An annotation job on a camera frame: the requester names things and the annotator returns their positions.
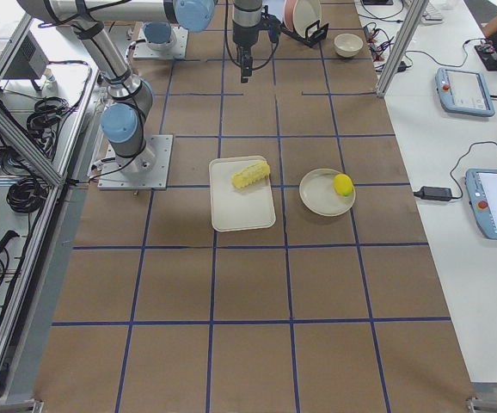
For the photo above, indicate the far teach pendant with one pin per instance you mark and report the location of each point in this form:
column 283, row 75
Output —
column 463, row 92

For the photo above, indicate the black power adapter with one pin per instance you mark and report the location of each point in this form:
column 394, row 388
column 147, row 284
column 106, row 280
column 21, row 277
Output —
column 434, row 193

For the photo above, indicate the aluminium frame post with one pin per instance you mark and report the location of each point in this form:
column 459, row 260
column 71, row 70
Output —
column 403, row 37

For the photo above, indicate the pink plate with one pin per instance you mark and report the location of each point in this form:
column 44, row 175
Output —
column 289, row 6

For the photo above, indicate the black dish rack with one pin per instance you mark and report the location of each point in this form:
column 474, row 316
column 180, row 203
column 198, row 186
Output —
column 313, row 34

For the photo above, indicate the yellow bread roll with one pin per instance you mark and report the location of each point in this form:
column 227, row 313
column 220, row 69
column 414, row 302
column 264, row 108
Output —
column 251, row 174

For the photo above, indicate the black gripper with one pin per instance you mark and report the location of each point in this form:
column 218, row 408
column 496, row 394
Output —
column 244, row 38

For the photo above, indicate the cream round plate with lemon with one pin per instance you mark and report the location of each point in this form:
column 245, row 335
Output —
column 317, row 193

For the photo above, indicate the cream plate in rack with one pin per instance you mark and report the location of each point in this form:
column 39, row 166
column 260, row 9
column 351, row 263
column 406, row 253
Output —
column 306, row 17

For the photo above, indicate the cream bowl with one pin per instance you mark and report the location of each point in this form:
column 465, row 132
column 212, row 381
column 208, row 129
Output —
column 347, row 45

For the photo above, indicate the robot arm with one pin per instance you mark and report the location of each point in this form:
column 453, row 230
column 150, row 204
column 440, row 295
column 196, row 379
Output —
column 249, row 18
column 122, row 123

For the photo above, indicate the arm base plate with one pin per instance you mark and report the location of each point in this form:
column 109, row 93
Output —
column 174, row 49
column 149, row 170

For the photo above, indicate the yellow lemon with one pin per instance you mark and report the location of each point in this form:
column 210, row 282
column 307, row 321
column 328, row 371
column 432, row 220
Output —
column 343, row 184

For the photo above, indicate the cream rectangular tray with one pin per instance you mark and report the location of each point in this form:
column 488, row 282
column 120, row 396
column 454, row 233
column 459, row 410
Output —
column 241, row 209

